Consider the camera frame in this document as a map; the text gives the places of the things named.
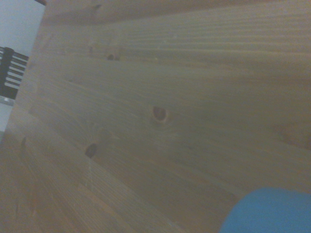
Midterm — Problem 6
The blue mug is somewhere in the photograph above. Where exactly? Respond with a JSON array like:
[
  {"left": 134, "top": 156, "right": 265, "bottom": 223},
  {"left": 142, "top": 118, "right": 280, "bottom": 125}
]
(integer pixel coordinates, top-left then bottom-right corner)
[{"left": 218, "top": 187, "right": 311, "bottom": 233}]

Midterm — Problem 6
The black slatted rack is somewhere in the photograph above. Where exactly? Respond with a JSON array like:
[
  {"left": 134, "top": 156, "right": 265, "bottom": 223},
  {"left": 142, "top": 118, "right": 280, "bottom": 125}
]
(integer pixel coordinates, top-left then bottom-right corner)
[{"left": 0, "top": 47, "right": 30, "bottom": 99}]

